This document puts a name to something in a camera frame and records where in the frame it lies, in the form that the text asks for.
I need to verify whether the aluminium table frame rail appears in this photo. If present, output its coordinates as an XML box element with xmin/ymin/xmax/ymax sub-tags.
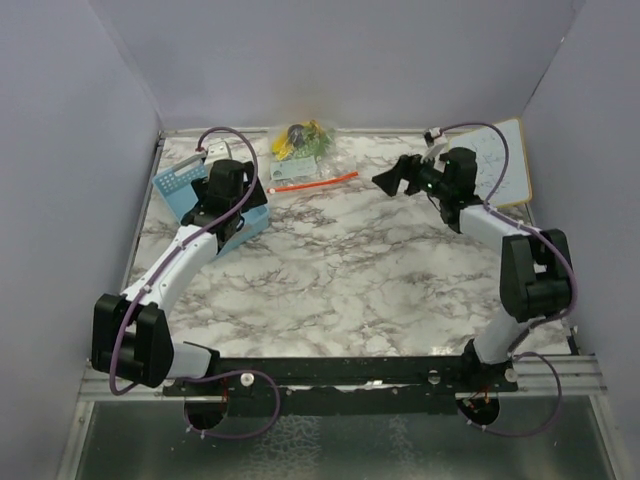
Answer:
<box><xmin>79</xmin><ymin>357</ymin><xmax>171</xmax><ymax>401</ymax></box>

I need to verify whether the light blue plastic basket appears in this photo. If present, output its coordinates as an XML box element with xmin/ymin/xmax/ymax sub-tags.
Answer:
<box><xmin>153</xmin><ymin>157</ymin><xmax>269</xmax><ymax>255</ymax></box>

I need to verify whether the small whiteboard wooden frame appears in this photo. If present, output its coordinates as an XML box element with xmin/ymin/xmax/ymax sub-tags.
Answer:
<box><xmin>449</xmin><ymin>118</ymin><xmax>533</xmax><ymax>208</ymax></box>

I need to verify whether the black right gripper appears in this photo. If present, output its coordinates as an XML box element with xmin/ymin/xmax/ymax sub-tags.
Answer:
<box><xmin>373</xmin><ymin>150</ymin><xmax>453</xmax><ymax>202</ymax></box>

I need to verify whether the clear zip bag orange seal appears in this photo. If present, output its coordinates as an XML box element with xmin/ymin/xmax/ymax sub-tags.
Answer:
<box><xmin>267</xmin><ymin>120</ymin><xmax>358</xmax><ymax>194</ymax></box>

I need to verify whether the yellow fake banana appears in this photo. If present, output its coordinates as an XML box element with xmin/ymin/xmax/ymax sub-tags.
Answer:
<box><xmin>271</xmin><ymin>120</ymin><xmax>324</xmax><ymax>161</ymax></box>

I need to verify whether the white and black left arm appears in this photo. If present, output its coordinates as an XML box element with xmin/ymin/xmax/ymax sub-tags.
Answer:
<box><xmin>91</xmin><ymin>159</ymin><xmax>269</xmax><ymax>395</ymax></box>

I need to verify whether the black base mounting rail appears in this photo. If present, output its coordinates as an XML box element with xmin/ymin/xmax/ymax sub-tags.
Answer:
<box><xmin>163</xmin><ymin>356</ymin><xmax>517</xmax><ymax>417</ymax></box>

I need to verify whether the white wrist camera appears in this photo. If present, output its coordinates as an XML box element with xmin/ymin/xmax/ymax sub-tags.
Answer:
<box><xmin>207</xmin><ymin>140</ymin><xmax>233</xmax><ymax>162</ymax></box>
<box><xmin>423</xmin><ymin>127</ymin><xmax>448</xmax><ymax>160</ymax></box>

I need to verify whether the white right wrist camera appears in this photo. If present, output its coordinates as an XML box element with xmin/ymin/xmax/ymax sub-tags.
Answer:
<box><xmin>423</xmin><ymin>127</ymin><xmax>448</xmax><ymax>160</ymax></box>

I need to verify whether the green fake lettuce leaf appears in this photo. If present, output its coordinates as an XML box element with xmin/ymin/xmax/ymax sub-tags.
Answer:
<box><xmin>298</xmin><ymin>126</ymin><xmax>335</xmax><ymax>157</ymax></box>

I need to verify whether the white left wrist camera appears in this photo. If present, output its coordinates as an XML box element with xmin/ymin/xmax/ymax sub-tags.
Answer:
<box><xmin>207</xmin><ymin>140</ymin><xmax>233</xmax><ymax>162</ymax></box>

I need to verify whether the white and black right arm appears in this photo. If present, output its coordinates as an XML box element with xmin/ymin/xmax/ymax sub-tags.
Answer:
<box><xmin>372</xmin><ymin>147</ymin><xmax>576</xmax><ymax>391</ymax></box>

